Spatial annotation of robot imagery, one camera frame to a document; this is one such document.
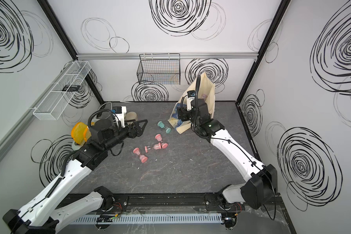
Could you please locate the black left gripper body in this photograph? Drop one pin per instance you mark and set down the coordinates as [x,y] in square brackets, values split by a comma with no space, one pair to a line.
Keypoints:
[120,135]

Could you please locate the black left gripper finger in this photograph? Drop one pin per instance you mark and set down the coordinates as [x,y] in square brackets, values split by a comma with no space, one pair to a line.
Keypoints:
[134,132]
[139,125]

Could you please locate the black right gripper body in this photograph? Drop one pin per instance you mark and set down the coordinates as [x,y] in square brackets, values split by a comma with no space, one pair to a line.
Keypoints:
[187,115]

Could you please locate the pink hourglass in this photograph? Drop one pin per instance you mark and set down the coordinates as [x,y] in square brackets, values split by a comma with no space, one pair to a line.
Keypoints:
[158,146]
[158,137]
[142,157]

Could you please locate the canvas bag with starry print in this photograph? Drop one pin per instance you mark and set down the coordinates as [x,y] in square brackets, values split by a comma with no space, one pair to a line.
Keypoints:
[205,89]

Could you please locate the teal hourglass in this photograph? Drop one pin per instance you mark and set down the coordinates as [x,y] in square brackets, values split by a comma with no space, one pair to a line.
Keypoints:
[163,126]

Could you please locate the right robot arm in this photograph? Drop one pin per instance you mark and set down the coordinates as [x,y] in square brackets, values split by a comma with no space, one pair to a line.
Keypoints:
[260,179]

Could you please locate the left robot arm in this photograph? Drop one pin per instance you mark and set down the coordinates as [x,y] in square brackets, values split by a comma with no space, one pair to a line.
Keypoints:
[42,215]

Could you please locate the short jar with beige lid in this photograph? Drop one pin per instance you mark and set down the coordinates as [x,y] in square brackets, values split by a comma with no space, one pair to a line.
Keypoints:
[131,117]

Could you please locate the yellow toast slice right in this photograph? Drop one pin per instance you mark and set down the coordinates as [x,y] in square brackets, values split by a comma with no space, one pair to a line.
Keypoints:
[86,134]

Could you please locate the yellow toast slice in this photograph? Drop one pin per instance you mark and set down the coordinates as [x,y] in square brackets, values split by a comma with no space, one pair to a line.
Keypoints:
[77,133]
[86,134]

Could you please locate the yellow toast slice left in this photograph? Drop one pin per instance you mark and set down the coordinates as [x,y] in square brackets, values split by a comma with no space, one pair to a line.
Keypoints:
[77,133]

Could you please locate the mint green toaster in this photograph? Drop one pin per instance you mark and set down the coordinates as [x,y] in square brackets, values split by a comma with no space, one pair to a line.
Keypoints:
[76,146]

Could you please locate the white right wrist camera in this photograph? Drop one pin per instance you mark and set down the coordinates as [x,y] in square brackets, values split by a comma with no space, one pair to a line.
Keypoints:
[190,97]

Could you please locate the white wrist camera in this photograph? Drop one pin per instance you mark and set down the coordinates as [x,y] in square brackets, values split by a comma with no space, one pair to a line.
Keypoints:
[190,97]
[120,113]

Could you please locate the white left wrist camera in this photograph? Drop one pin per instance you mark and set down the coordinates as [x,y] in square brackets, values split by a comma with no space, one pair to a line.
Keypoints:
[120,113]

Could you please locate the black wire basket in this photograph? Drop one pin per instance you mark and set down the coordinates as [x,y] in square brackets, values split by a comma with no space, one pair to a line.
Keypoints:
[159,68]

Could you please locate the white wire shelf basket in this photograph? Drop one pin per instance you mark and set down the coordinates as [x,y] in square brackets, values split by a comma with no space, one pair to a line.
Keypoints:
[69,89]

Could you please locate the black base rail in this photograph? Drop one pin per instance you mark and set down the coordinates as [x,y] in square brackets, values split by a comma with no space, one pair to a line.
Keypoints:
[204,201]

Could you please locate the white slotted cable duct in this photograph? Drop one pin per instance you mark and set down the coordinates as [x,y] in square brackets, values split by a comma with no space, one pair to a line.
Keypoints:
[149,219]

